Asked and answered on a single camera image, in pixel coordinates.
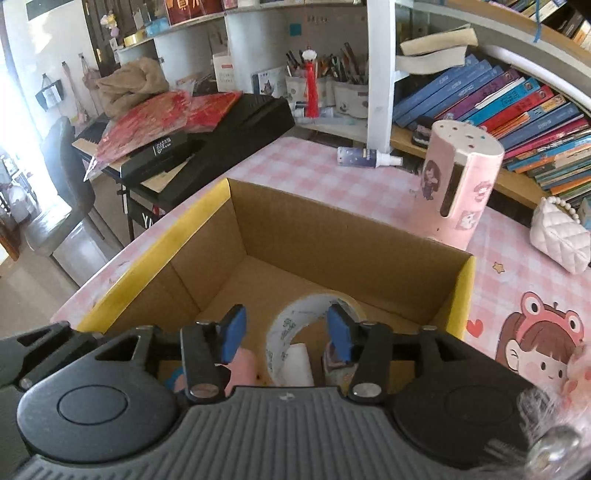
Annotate books on curved shelf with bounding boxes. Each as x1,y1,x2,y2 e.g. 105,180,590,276
485,0,591,51

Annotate grey stool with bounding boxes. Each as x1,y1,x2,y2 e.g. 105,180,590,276
23,211,122,280

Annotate black electric keyboard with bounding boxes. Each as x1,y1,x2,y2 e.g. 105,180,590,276
71,114,114,156

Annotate small spray bottle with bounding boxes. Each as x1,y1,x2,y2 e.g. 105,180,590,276
336,147,403,168

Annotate pink plastic object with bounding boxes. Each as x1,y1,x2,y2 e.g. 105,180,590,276
224,347,258,398

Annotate white paper packet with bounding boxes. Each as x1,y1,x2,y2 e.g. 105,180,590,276
281,344,315,387

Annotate cardboard box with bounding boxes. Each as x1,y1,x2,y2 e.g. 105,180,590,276
76,178,476,393

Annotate white quilted pearl purse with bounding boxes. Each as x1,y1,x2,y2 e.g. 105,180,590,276
530,196,591,274

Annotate pink cartoon cylinder holder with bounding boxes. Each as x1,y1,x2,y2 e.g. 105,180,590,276
418,121,505,252

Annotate beige plush blanket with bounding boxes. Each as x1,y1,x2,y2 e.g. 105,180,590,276
95,60,170,119

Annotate hanging dark bag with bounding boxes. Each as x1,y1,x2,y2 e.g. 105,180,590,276
35,75,66,112

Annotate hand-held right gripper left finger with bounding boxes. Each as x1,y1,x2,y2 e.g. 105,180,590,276
92,305,246,401

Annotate row of colourful books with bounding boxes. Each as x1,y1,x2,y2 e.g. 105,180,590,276
392,55,591,204

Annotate cartoon picture card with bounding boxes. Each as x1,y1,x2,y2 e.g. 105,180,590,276
252,67,290,97

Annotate red figure print box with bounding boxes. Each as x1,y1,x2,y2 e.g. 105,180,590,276
165,0,223,25

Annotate white shelf unit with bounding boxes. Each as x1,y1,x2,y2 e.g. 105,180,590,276
115,0,591,158

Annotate black keyboard case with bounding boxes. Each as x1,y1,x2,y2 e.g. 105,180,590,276
129,92,296,209

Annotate black chair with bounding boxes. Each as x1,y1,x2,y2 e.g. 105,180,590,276
41,117,108,241

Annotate clear packing tape roll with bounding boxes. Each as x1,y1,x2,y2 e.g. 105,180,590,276
264,292,366,387

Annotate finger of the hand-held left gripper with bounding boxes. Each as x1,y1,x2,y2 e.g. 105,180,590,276
0,322,100,393

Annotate stack of lying books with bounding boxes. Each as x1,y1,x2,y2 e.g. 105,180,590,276
398,27,479,75

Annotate black keyboard stand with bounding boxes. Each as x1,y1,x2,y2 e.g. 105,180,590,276
115,184,160,241

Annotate clear fuzzy bauble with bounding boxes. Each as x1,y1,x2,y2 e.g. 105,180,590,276
515,344,591,480

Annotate white box red label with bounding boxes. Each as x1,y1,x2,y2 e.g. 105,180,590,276
212,53,237,93

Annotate white pen holder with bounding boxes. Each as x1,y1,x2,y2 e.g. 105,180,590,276
332,80,370,119
284,74,334,108

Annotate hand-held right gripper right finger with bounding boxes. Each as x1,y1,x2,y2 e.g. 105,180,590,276
327,304,485,401

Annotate flat black box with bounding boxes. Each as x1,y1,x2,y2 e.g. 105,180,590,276
119,133,207,184

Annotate red hanging tassel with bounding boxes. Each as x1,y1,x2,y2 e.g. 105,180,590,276
300,50,322,119

